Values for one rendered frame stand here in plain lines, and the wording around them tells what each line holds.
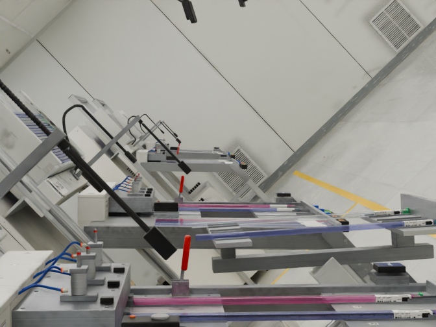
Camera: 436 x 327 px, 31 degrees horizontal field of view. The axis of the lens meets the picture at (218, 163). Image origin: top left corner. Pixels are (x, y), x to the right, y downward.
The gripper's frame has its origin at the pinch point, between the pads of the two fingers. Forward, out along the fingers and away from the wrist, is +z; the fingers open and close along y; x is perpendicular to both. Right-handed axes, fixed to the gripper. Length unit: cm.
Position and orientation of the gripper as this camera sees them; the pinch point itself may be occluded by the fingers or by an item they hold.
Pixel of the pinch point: (217, 10)
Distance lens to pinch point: 142.7
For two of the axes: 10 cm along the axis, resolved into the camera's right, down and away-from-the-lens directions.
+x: 1.5, -1.7, 9.7
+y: 9.4, -2.7, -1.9
